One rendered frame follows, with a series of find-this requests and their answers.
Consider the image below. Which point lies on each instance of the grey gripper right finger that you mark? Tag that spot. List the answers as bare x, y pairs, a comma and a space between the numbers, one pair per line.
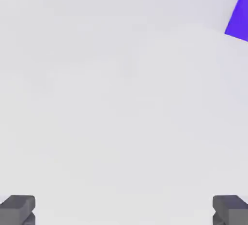
230, 209

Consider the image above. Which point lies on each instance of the large purple box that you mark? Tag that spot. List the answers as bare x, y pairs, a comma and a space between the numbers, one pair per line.
239, 20

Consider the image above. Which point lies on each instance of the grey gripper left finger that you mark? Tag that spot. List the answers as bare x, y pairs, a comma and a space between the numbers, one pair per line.
16, 209

